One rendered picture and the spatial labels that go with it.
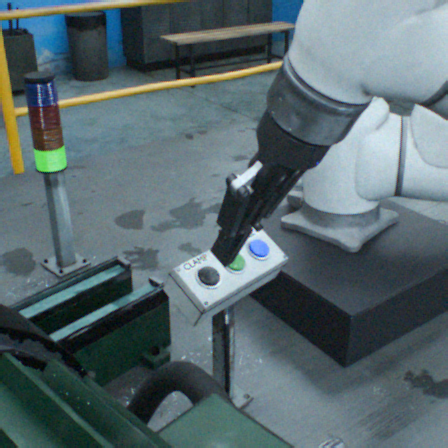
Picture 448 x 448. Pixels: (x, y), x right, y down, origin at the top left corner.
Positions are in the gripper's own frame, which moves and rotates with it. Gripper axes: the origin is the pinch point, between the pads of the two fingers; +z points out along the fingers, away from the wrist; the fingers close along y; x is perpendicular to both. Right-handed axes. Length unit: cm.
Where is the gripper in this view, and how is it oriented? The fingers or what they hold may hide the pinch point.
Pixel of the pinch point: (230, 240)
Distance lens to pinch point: 74.0
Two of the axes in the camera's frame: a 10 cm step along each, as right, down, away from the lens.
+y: -6.9, 3.4, -6.3
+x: 6.3, 7.2, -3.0
